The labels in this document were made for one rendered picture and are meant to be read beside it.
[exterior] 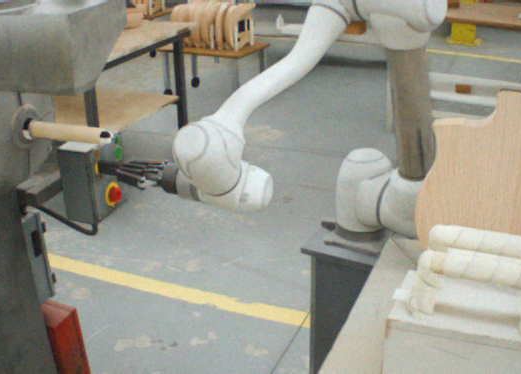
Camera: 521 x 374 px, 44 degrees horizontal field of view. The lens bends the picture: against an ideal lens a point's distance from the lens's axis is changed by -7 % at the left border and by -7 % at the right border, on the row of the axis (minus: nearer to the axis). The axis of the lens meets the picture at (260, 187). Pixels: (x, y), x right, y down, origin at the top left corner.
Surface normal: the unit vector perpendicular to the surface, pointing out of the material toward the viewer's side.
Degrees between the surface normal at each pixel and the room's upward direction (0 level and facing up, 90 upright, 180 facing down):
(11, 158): 96
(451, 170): 90
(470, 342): 90
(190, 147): 53
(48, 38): 90
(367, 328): 0
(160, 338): 0
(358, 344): 0
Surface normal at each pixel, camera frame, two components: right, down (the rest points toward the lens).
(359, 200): -0.65, 0.29
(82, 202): -0.39, 0.40
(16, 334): 0.92, 0.14
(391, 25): -0.61, 0.61
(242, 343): -0.03, -0.91
